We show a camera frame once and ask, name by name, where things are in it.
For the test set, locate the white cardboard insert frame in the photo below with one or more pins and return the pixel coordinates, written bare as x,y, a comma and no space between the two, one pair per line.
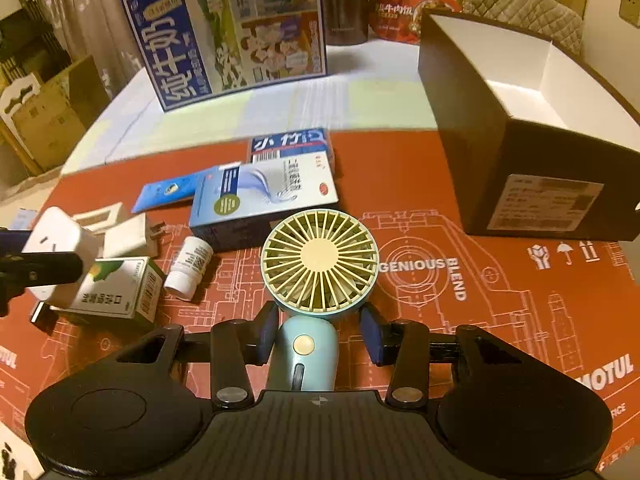
101,219

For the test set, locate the blue white small box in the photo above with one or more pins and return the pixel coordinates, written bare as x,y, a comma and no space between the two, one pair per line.
291,143

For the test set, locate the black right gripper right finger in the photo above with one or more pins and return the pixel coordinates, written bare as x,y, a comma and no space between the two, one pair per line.
403,345

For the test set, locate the cardboard boxes on floor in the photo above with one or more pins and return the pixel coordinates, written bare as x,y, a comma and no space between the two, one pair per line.
48,119

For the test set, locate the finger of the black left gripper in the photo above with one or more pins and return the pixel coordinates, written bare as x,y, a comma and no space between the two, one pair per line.
13,241
29,269

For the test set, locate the light blue medicine box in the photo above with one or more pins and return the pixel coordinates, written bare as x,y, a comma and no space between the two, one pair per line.
236,206

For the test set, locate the brown cardboard storage box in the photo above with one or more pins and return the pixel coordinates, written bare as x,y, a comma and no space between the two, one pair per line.
538,144

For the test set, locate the white power adapter cube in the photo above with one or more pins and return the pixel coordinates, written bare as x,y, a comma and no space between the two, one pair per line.
70,251

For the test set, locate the blue tube sachet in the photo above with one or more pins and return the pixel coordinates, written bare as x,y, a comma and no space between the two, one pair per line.
168,192

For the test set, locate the wall socket plate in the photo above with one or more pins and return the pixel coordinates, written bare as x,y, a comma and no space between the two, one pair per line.
629,12

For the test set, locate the white plastic pill bottle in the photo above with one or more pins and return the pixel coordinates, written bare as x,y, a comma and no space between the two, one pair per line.
188,268

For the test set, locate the teal handheld mini fan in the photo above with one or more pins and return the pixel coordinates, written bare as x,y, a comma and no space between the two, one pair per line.
318,265

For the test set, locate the quilted beige chair cover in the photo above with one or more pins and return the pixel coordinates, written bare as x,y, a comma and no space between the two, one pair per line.
546,17

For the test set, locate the white usb charger plug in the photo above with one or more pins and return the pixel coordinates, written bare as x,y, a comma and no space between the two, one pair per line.
135,237

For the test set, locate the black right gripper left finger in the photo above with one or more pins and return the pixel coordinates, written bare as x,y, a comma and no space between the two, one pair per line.
235,344

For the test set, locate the red instant rice bowl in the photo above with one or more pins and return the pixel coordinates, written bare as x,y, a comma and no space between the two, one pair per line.
400,20

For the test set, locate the blue milk carton box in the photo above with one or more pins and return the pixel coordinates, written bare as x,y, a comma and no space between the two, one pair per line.
196,50

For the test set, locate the beige curtain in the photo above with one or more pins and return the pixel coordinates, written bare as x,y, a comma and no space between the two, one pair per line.
97,28

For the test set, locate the green white spray box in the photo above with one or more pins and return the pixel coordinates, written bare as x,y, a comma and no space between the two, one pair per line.
118,294

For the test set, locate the brown thermos flask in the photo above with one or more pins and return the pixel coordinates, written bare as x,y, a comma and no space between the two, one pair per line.
345,22

